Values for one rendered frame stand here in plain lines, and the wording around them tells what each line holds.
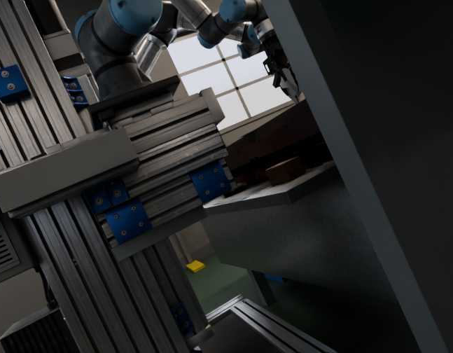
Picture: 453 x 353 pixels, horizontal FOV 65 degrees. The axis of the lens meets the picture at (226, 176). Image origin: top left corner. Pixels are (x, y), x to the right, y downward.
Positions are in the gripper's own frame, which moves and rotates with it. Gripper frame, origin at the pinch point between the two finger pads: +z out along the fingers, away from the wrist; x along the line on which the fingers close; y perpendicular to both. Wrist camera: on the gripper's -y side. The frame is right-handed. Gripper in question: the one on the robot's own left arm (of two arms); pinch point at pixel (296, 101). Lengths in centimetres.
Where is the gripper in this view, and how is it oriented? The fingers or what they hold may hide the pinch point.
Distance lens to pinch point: 167.2
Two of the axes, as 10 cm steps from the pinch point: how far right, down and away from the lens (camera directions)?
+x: 8.3, -4.0, 3.8
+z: 4.2, 9.1, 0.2
